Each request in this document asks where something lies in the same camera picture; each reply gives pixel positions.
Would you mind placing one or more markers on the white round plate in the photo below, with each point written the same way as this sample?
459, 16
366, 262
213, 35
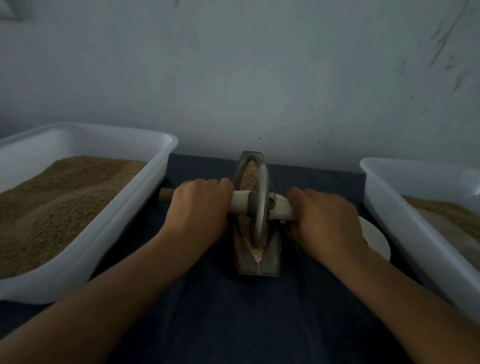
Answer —
376, 238

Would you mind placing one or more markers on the person's left hand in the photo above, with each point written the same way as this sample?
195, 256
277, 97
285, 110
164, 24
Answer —
196, 210

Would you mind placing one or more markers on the white plastic tub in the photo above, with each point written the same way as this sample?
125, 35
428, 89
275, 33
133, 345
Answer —
127, 206
416, 244

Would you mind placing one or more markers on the dark blue table cloth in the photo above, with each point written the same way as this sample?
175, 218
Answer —
240, 330

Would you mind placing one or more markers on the person's right forearm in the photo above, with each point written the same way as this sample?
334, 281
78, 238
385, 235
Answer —
416, 311

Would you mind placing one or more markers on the large brown grain heap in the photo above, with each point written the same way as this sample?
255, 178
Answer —
448, 214
49, 210

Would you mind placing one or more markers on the person's left forearm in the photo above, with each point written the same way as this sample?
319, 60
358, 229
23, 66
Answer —
79, 315

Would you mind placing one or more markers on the person's right hand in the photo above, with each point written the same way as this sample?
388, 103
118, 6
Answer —
326, 223

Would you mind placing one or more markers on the boat-shaped metal grinding trough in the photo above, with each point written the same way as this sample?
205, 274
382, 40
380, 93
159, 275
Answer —
256, 266

